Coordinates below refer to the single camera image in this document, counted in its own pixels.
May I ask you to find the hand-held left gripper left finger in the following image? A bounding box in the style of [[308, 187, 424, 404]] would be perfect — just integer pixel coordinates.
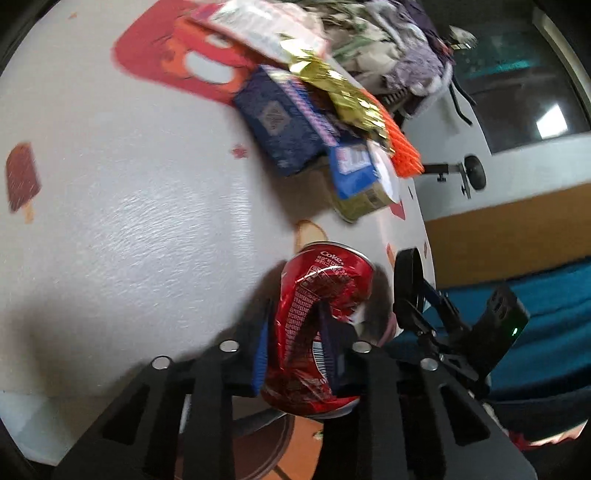
[[51, 298, 287, 480]]

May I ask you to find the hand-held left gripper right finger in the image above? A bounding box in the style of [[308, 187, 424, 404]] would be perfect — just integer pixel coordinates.
[[316, 300, 539, 480]]

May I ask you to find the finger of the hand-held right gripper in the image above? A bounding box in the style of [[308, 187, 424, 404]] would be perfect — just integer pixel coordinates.
[[422, 281, 472, 334], [392, 248, 435, 334]]

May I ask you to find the crushed red soda can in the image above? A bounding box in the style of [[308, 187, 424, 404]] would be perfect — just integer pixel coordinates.
[[261, 241, 377, 418]]

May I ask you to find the orange foam net sleeve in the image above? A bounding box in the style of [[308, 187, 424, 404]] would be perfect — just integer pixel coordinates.
[[358, 85, 424, 178]]

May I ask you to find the gold foil wrapper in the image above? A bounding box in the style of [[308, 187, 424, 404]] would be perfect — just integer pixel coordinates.
[[277, 39, 393, 148]]

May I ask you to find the person's right forearm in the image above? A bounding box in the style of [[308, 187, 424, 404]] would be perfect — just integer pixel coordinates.
[[482, 385, 591, 450]]

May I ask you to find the blue curtain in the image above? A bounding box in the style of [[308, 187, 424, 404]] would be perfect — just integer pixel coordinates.
[[383, 265, 591, 407]]

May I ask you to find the olive green packet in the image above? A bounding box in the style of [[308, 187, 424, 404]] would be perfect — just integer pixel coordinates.
[[330, 182, 393, 223]]

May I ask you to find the blue snack packet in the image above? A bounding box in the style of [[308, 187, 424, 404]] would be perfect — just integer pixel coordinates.
[[328, 141, 377, 200]]

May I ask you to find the black exercise bike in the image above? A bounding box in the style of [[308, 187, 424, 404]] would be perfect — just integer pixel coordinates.
[[402, 28, 488, 200]]

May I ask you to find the printed bear tablecloth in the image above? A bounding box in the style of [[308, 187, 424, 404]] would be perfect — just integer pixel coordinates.
[[0, 0, 437, 467]]

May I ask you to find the dark blue patterned box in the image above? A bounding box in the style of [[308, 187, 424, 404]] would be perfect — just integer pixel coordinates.
[[232, 65, 340, 177]]

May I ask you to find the pile of clothes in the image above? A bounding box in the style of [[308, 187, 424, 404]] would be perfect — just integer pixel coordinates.
[[300, 0, 455, 116]]

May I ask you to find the dark framed window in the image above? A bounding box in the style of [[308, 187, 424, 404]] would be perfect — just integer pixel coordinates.
[[425, 0, 591, 153]]

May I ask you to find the white and pink snack bag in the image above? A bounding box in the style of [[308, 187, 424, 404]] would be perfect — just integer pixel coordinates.
[[189, 0, 328, 65]]

